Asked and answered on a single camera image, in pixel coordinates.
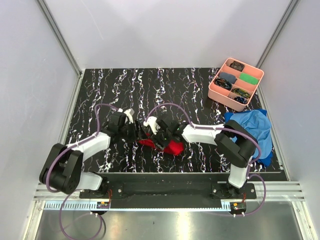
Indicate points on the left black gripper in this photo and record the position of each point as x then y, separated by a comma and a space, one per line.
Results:
139, 132

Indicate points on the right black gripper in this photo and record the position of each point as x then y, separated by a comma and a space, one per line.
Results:
156, 138

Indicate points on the red cloth napkin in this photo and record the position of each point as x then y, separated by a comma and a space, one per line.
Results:
173, 148

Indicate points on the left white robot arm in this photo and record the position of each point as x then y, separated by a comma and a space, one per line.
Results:
62, 170

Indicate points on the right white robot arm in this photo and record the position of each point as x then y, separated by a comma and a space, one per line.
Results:
237, 145

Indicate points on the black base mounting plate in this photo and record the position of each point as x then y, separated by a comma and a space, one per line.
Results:
215, 185

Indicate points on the multicolour bands left compartment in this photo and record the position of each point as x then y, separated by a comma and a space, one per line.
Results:
223, 83

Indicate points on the multicolour bands compartment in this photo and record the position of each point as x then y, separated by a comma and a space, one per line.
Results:
223, 83
242, 93

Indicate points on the multicolour bands front compartment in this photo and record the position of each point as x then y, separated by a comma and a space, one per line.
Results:
242, 93

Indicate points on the pink divided organizer tray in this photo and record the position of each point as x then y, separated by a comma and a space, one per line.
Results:
227, 97

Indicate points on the grey-blue cloth in tray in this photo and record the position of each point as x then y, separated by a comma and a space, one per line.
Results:
228, 77

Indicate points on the light blue bucket hat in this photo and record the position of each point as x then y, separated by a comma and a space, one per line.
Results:
241, 118

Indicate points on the green cloth in tray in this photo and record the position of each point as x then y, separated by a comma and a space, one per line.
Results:
248, 79

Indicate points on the dark patterned item in tray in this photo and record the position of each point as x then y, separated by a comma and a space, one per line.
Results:
237, 66

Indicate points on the dark blue cloth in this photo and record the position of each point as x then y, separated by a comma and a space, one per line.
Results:
260, 128

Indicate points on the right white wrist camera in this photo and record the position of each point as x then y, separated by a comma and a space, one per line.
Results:
151, 122

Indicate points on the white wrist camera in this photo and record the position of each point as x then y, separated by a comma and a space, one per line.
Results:
151, 122
129, 115

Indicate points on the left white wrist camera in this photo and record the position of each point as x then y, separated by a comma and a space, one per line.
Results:
129, 115

